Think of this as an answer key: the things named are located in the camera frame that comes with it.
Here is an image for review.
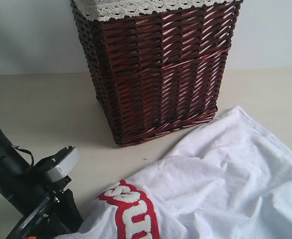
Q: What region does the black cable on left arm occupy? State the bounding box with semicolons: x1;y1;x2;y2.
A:
0;145;35;197

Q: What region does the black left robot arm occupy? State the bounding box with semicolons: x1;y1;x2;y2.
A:
0;129;83;239

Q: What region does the dark brown wicker basket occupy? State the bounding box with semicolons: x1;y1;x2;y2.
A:
71;0;241;146

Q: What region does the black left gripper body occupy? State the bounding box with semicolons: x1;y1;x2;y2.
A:
16;171;71;220

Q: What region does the white t-shirt red lettering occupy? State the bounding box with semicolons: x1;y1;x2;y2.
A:
67;107;292;239

